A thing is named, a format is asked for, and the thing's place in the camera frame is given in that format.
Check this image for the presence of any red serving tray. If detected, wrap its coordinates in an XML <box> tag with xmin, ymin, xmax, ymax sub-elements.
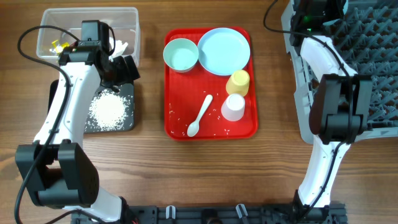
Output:
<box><xmin>164</xmin><ymin>27</ymin><xmax>258</xmax><ymax>141</ymax></box>

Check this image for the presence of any yellow plastic cup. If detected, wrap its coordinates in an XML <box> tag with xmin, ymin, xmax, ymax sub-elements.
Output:
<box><xmin>226</xmin><ymin>70</ymin><xmax>250</xmax><ymax>96</ymax></box>

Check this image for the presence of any green bowl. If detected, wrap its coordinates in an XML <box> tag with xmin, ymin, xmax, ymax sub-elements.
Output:
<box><xmin>163</xmin><ymin>38</ymin><xmax>199</xmax><ymax>73</ymax></box>

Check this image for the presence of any clear plastic bin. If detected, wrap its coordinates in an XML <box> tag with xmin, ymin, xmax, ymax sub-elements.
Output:
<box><xmin>36</xmin><ymin>7</ymin><xmax>141</xmax><ymax>65</ymax></box>

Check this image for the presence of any white plastic cup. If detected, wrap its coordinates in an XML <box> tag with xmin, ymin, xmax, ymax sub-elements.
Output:
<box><xmin>221</xmin><ymin>93</ymin><xmax>245</xmax><ymax>121</ymax></box>

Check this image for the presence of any white rice pile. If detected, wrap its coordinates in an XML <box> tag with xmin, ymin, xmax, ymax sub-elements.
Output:
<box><xmin>84</xmin><ymin>88</ymin><xmax>134</xmax><ymax>132</ymax></box>

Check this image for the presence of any grey dishwasher rack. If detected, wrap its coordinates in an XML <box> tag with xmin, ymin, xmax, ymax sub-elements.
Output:
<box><xmin>284</xmin><ymin>1</ymin><xmax>397</xmax><ymax>144</ymax></box>

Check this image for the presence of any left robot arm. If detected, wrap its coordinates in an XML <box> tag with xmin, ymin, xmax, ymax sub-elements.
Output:
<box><xmin>15</xmin><ymin>20</ymin><xmax>139</xmax><ymax>223</ymax></box>

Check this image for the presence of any white plastic spoon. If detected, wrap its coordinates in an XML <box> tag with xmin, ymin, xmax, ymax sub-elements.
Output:
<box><xmin>187</xmin><ymin>95</ymin><xmax>213</xmax><ymax>137</ymax></box>

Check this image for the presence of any yellow snack wrapper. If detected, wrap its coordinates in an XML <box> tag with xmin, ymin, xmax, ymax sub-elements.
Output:
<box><xmin>49</xmin><ymin>40</ymin><xmax>70</xmax><ymax>55</ymax></box>

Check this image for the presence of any white tissue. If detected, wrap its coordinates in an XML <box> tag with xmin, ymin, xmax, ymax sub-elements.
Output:
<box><xmin>109</xmin><ymin>37</ymin><xmax>128</xmax><ymax>59</ymax></box>

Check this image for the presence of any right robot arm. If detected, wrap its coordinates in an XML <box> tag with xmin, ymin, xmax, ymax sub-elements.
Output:
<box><xmin>290</xmin><ymin>1</ymin><xmax>372</xmax><ymax>223</ymax></box>

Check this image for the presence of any light blue bowl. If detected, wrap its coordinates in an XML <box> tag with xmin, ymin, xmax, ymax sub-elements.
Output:
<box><xmin>323</xmin><ymin>18</ymin><xmax>343</xmax><ymax>26</ymax></box>

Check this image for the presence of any black plastic tray bin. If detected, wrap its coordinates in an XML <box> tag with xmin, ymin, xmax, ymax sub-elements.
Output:
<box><xmin>48</xmin><ymin>79</ymin><xmax>136</xmax><ymax>134</ymax></box>

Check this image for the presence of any light blue plate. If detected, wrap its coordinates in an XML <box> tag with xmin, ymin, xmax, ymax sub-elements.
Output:
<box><xmin>197</xmin><ymin>27</ymin><xmax>251</xmax><ymax>76</ymax></box>

